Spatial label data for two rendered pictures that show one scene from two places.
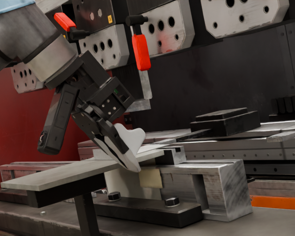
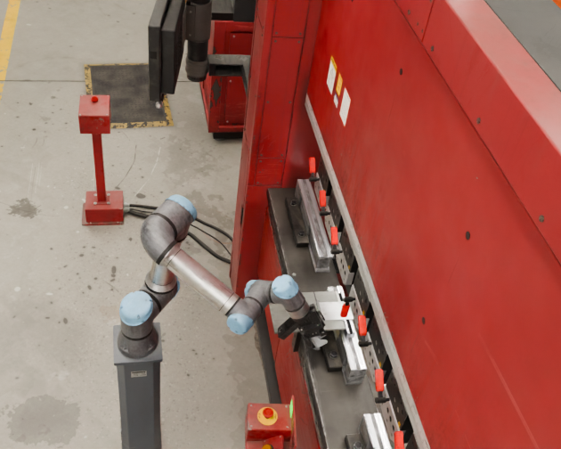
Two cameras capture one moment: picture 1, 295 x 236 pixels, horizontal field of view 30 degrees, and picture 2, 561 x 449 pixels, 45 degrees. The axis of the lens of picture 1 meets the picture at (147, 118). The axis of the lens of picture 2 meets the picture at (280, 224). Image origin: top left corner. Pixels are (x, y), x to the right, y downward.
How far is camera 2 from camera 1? 1.88 m
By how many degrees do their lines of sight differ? 43
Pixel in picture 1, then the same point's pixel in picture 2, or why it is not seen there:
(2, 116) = (313, 145)
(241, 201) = (357, 380)
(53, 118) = (286, 330)
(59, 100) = (291, 325)
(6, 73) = not seen: hidden behind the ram
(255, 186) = not seen: hidden behind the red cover
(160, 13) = (358, 308)
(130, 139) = (319, 342)
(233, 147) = not seen: hidden behind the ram
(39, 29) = (293, 306)
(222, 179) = (351, 373)
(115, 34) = (347, 276)
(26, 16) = (288, 301)
